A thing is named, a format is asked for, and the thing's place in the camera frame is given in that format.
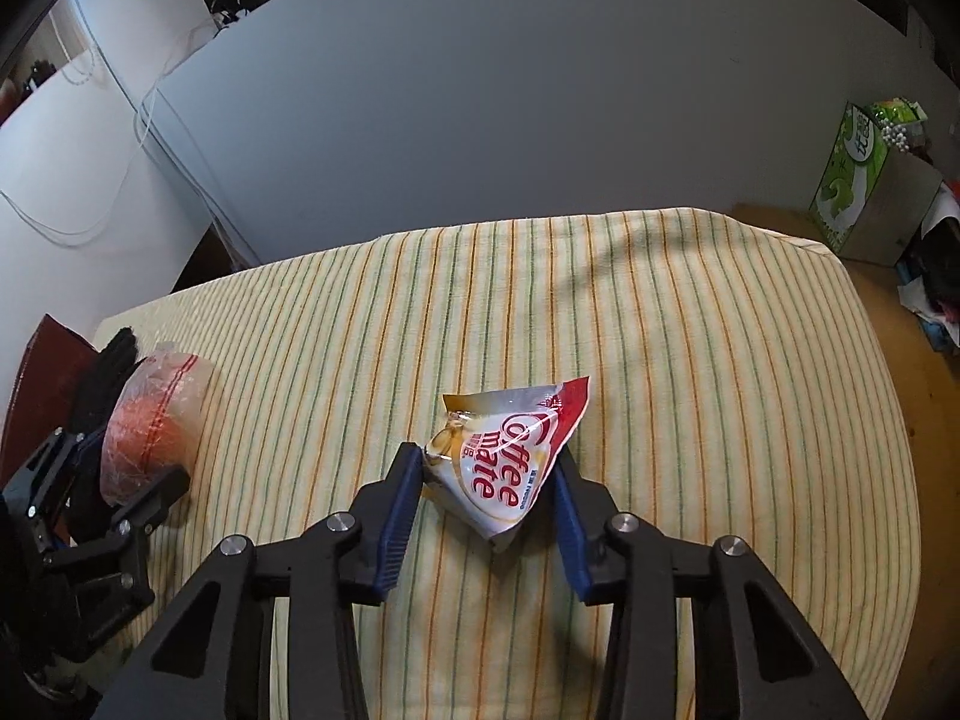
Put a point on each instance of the striped bed sheet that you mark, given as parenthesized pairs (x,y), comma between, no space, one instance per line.
(675,390)

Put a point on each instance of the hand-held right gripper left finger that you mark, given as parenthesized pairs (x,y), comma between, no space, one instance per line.
(397,521)

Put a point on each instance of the green printed carton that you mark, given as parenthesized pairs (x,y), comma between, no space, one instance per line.
(840,187)

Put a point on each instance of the dark red cardboard box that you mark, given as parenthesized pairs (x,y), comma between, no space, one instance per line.
(45,367)

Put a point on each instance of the pink item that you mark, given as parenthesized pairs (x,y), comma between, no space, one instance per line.
(150,427)

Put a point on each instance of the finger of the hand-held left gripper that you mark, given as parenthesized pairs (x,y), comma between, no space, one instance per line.
(142,510)
(52,465)

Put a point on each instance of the black bag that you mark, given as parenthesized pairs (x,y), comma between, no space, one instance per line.
(937,255)

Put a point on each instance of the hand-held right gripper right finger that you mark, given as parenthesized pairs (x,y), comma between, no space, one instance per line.
(570,544)

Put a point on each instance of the black knit glove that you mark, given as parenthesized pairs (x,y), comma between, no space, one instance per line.
(105,382)

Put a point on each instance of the white and red creamer packet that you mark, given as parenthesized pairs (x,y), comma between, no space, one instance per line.
(495,465)

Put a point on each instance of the white power strip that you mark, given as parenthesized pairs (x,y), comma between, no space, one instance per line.
(225,15)

